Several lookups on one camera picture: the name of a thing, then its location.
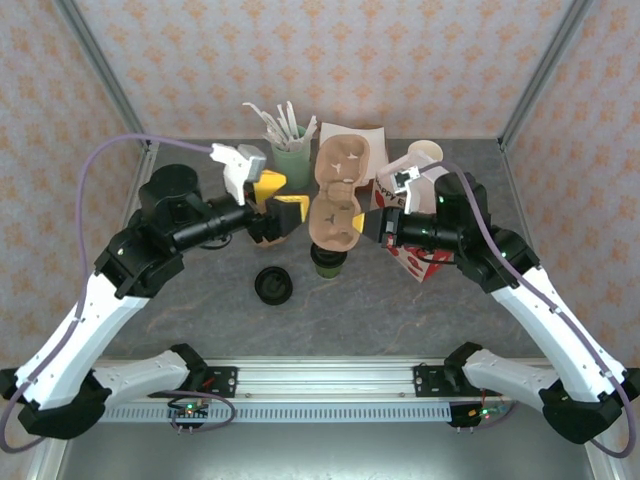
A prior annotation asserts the white napkin stack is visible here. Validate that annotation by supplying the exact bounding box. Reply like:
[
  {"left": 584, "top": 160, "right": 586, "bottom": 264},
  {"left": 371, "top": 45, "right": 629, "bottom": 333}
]
[{"left": 318, "top": 121, "right": 392, "bottom": 176}]

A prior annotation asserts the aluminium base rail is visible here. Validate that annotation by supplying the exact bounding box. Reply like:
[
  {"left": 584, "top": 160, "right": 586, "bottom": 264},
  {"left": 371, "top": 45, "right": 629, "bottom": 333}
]
[{"left": 94, "top": 357, "right": 561, "bottom": 402}]

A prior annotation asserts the stack of white paper cups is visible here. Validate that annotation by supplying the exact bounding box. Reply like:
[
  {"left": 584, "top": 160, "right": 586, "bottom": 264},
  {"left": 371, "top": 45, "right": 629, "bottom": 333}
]
[{"left": 406, "top": 139, "right": 445, "bottom": 164}]

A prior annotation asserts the aluminium lower frame rail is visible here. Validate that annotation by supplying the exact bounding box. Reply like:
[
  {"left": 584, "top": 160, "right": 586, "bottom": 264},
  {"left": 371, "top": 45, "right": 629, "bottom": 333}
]
[
  {"left": 574, "top": 402, "right": 621, "bottom": 480},
  {"left": 25, "top": 402, "right": 76, "bottom": 480}
]

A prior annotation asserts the aluminium frame post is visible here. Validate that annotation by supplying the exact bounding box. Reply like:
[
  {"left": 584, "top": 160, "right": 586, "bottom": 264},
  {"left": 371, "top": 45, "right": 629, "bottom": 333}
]
[
  {"left": 498, "top": 0, "right": 597, "bottom": 152},
  {"left": 53, "top": 0, "right": 154, "bottom": 152}
]

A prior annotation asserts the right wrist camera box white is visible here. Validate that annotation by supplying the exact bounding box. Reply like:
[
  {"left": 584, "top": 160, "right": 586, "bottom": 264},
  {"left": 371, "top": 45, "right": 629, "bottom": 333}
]
[{"left": 391, "top": 164, "right": 427, "bottom": 214}]

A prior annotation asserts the aluminium table side rail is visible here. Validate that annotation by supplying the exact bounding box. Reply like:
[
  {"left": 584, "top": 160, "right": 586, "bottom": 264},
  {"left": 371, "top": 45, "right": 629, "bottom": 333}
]
[
  {"left": 498, "top": 139, "right": 574, "bottom": 362},
  {"left": 78, "top": 139, "right": 162, "bottom": 362}
]

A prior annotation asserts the slotted grey cable duct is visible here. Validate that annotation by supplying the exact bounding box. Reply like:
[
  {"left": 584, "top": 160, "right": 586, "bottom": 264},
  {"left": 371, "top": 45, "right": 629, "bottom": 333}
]
[{"left": 97, "top": 405, "right": 454, "bottom": 424}]

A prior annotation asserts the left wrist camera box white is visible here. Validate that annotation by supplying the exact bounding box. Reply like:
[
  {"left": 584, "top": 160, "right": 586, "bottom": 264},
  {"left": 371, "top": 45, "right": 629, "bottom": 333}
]
[{"left": 209, "top": 143, "right": 267, "bottom": 207}]

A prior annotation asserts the grey metal sheet panel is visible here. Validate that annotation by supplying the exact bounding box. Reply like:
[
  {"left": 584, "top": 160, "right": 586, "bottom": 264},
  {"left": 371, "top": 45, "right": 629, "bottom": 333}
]
[{"left": 54, "top": 422, "right": 596, "bottom": 480}]

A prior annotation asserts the small electronics board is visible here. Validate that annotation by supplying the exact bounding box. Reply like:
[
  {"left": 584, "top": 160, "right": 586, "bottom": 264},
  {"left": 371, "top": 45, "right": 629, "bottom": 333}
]
[
  {"left": 167, "top": 399, "right": 212, "bottom": 432},
  {"left": 447, "top": 402, "right": 511, "bottom": 430}
]

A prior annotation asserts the black coffee cup lid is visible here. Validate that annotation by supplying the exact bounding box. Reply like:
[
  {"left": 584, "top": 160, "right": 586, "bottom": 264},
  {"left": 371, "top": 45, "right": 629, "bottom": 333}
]
[{"left": 309, "top": 243, "right": 350, "bottom": 268}]

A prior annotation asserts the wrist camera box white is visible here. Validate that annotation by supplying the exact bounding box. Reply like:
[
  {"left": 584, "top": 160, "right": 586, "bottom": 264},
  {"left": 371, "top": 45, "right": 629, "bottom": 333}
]
[
  {"left": 391, "top": 164, "right": 427, "bottom": 214},
  {"left": 209, "top": 143, "right": 267, "bottom": 207}
]

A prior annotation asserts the stack of brown cup carriers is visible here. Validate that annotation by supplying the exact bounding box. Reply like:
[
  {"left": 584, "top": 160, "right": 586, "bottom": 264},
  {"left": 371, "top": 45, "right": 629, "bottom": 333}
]
[{"left": 245, "top": 192, "right": 292, "bottom": 250}]

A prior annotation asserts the red paper takeout bag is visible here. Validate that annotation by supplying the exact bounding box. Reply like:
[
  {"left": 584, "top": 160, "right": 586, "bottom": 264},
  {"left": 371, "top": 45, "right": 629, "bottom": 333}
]
[{"left": 373, "top": 152, "right": 455, "bottom": 285}]

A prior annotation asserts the mint green straw cup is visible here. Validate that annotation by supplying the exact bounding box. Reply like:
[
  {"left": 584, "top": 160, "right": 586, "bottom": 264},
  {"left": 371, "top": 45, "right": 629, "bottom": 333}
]
[{"left": 272, "top": 125, "right": 312, "bottom": 190}]

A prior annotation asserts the brown pulp cup carrier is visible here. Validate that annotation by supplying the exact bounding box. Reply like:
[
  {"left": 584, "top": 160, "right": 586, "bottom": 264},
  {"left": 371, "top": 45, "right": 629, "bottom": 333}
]
[{"left": 306, "top": 133, "right": 372, "bottom": 253}]

